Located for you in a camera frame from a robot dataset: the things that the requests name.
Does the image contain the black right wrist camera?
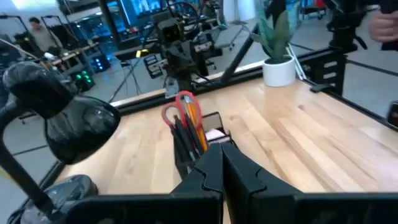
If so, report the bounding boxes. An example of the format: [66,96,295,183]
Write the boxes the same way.
[155,17,185,45]

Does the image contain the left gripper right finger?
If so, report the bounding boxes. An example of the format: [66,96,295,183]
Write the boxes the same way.
[222,143,301,224]

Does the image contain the white plant pot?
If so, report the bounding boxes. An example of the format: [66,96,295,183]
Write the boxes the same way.
[262,55,297,88]

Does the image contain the black mesh desk organizer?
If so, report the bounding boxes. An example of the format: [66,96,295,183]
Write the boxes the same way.
[172,111,238,180]

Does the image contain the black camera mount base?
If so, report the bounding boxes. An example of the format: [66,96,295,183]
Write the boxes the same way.
[0,61,122,224]

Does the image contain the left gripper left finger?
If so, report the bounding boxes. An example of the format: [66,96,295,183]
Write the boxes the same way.
[172,143,224,224]

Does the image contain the person's hand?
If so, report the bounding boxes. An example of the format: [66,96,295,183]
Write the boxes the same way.
[368,9,398,43]

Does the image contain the red handled scissors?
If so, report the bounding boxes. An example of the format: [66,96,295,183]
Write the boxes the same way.
[160,90,203,130]

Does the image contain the green potted plant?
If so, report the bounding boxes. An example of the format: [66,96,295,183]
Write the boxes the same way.
[249,0,294,64]

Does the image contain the orange pencil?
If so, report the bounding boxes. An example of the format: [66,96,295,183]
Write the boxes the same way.
[189,99,210,152]
[183,95,203,147]

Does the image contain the black pen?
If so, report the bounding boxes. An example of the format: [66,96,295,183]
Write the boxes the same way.
[185,113,205,156]
[172,114,192,164]
[178,118,200,161]

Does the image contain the person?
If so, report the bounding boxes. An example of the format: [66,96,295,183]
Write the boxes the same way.
[27,17,63,54]

